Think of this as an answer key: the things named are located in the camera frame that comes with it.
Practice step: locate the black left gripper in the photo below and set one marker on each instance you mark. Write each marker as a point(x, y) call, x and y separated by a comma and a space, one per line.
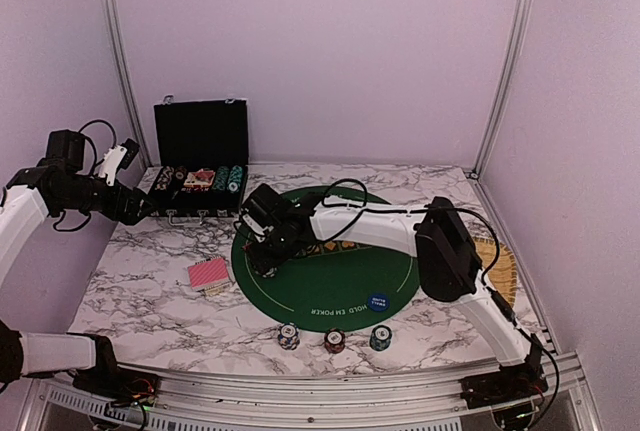
point(127, 215)

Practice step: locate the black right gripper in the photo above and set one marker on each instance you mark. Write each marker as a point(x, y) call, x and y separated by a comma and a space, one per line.
point(263, 261)

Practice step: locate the white blue chips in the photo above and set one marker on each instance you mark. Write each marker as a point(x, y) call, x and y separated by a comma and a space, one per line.
point(266, 272)

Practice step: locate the white blue chip stack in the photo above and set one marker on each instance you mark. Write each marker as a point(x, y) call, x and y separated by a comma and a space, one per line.
point(288, 336)

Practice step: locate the red black chip stack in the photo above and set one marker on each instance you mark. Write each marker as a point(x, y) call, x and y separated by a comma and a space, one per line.
point(334, 341)

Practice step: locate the teal chip stack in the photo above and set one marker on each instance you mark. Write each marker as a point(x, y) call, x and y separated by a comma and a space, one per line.
point(380, 338)

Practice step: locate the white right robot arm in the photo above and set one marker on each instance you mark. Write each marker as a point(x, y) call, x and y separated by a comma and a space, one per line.
point(449, 268)

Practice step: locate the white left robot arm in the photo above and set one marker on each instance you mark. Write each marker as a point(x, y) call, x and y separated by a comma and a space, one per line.
point(32, 196)

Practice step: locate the playing cards in case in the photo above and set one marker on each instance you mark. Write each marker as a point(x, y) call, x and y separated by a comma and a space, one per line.
point(200, 180)

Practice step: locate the round green poker mat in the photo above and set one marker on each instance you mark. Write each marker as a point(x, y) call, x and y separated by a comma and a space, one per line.
point(327, 285)

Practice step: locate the black poker chip case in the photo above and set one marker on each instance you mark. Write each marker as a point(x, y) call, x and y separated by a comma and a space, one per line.
point(195, 135)

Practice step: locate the red striped card deck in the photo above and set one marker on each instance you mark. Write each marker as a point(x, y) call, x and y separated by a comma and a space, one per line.
point(210, 276)

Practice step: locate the teal chips in case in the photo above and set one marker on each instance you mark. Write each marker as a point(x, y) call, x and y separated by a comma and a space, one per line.
point(228, 179)

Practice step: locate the blue small blind button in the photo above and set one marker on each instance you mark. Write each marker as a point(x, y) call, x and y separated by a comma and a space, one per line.
point(378, 302)

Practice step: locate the woven bamboo basket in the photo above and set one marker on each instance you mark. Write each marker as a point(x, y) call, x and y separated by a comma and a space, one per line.
point(503, 276)

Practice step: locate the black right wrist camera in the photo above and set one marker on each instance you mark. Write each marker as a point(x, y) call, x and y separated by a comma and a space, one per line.
point(263, 210)

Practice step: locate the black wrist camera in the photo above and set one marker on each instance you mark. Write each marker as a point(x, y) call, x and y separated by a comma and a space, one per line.
point(67, 147)
point(263, 210)

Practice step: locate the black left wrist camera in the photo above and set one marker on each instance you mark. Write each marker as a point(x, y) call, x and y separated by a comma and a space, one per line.
point(67, 147)

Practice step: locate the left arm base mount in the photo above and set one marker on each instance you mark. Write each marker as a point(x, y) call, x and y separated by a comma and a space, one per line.
point(122, 386)

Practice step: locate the left aluminium frame post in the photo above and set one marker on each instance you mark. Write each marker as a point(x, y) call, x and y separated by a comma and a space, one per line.
point(124, 80)

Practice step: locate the aluminium frame post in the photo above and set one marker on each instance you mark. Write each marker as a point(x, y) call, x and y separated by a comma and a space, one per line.
point(124, 80)
point(514, 46)

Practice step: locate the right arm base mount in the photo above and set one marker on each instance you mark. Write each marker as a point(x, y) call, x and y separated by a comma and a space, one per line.
point(499, 387)

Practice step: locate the front aluminium rail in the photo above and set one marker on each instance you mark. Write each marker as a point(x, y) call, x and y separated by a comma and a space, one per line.
point(417, 400)

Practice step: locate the right aluminium frame post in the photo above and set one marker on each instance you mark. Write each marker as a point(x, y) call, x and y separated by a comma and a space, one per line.
point(514, 46)

